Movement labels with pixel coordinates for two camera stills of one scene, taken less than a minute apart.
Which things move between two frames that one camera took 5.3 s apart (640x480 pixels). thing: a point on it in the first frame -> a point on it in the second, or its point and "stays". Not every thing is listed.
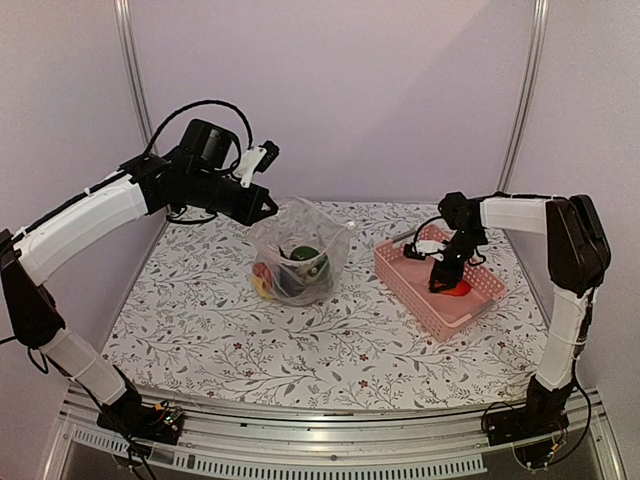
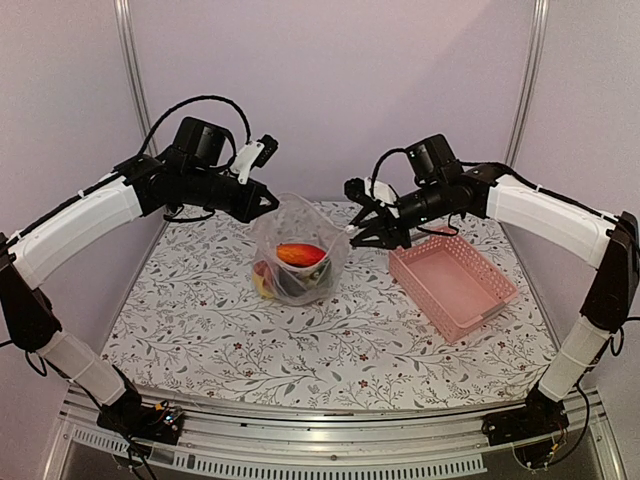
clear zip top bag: x=295 y=250 stays
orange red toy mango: x=463 y=288 -> x=298 y=254
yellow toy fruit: x=258 y=282 stays
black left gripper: x=249 y=211 stays
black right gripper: x=452 y=276 -> x=388 y=235
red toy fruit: x=262 y=270 stays
